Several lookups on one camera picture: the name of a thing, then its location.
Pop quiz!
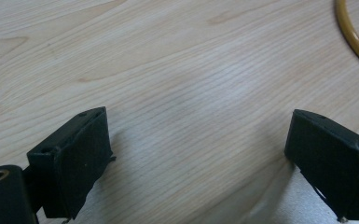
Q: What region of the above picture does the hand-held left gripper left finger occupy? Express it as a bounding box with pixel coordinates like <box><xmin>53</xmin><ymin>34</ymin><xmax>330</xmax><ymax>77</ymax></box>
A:
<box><xmin>26</xmin><ymin>105</ymin><xmax>117</xmax><ymax>220</ymax></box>

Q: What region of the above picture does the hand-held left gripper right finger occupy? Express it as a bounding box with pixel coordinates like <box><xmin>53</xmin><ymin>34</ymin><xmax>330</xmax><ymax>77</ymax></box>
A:
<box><xmin>283</xmin><ymin>108</ymin><xmax>359</xmax><ymax>222</ymax></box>

